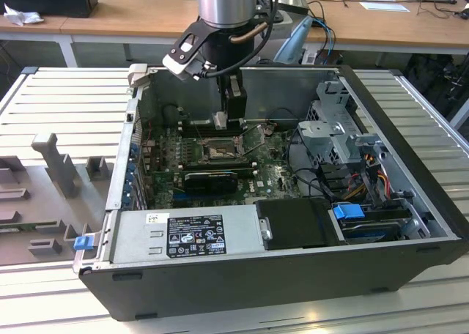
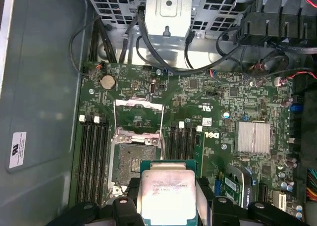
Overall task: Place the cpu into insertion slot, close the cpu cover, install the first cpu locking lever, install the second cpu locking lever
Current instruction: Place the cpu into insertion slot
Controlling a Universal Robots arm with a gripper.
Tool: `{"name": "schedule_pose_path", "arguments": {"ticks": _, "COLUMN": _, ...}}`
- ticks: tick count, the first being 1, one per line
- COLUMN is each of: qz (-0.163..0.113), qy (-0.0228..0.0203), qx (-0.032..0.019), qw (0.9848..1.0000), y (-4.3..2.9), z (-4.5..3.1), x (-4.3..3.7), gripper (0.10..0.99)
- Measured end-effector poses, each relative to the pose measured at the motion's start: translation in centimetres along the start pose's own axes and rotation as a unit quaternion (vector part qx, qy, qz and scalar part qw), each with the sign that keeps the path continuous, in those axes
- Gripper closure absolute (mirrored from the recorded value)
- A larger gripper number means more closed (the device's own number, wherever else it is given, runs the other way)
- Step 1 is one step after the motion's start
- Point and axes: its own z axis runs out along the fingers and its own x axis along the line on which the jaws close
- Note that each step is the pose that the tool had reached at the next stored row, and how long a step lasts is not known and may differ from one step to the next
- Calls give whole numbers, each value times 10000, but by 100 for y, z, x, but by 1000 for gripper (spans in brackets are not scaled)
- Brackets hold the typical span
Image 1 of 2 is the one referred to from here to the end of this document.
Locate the hard disk drive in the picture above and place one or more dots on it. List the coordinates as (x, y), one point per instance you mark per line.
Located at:
(370, 231)

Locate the grey parts rack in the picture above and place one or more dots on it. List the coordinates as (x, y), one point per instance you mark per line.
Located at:
(40, 198)

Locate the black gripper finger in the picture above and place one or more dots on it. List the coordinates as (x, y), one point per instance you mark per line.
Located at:
(237, 103)

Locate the black expansion card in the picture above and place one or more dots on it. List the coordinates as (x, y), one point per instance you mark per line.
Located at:
(210, 182)

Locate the blue disk carrier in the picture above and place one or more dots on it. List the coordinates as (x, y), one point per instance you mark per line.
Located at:
(348, 211)

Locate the coin cell battery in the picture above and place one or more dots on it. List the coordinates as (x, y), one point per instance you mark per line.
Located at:
(270, 129)

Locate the blue case latch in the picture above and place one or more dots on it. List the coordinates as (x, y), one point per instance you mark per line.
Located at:
(83, 243)

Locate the pale blue teach pendant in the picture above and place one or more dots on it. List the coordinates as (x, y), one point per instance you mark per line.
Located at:
(293, 41)

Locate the crumpled white paper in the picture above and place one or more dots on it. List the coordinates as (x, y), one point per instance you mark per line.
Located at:
(22, 17)

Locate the green motherboard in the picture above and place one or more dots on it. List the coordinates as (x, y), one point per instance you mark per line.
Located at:
(271, 176)

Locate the silver CPU plate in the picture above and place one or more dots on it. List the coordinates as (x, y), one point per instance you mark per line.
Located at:
(221, 121)

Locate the wooden desk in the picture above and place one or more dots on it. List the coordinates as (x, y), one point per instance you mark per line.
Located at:
(146, 15)

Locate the metal drive cage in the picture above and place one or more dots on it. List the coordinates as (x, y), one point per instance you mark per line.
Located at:
(318, 132)

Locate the black RAM slot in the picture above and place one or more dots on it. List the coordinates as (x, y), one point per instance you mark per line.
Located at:
(220, 170)
(220, 133)
(207, 126)
(220, 163)

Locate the green RAM stick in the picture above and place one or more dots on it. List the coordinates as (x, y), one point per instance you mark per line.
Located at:
(14, 229)

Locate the black cylinder part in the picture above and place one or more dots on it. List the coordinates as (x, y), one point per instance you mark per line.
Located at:
(170, 114)

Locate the CPU socket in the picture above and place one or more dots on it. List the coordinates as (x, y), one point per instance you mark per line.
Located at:
(220, 151)

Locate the grey power supply unit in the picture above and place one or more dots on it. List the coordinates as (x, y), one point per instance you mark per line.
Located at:
(132, 239)

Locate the black open PC case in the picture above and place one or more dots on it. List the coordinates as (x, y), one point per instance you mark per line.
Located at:
(256, 293)

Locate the black plastic shroud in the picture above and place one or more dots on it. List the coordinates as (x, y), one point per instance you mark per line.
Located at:
(293, 224)

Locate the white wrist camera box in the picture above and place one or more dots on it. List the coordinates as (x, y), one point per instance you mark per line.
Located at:
(176, 66)

